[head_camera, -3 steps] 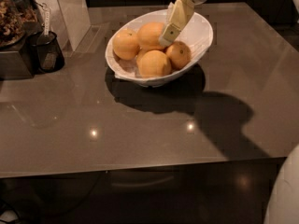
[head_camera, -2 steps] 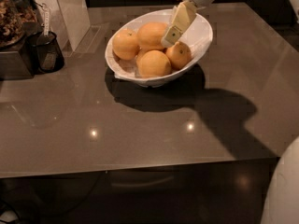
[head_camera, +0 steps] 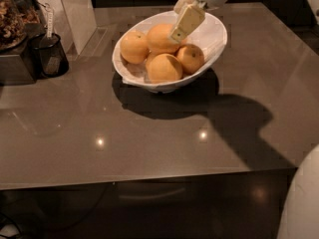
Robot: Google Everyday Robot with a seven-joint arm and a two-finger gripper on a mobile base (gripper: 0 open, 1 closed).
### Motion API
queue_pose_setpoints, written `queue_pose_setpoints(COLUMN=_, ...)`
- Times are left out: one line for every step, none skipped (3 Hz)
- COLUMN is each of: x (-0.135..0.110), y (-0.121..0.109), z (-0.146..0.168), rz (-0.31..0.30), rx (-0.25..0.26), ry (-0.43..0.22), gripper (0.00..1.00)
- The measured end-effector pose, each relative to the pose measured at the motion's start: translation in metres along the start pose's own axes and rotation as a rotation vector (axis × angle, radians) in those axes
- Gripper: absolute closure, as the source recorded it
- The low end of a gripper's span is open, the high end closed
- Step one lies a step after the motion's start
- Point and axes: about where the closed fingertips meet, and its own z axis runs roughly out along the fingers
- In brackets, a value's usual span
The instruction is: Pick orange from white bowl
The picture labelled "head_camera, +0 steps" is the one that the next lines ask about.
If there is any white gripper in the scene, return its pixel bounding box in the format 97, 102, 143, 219
168, 0, 228, 43

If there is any glass jar with nuts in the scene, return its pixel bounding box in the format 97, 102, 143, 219
0, 0, 40, 52

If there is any white panel board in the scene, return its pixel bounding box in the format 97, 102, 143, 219
38, 0, 97, 55

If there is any dark box under jar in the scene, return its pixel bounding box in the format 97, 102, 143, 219
0, 40, 37, 86

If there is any black mesh cup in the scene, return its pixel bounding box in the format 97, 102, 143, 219
28, 33, 69, 78

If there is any orange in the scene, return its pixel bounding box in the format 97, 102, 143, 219
147, 54, 182, 84
120, 30, 150, 64
147, 24, 180, 54
175, 44, 204, 75

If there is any white tag utensil in cup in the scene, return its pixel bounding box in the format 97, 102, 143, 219
45, 3, 54, 38

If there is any white oval bowl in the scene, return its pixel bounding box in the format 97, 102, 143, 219
112, 13, 227, 93

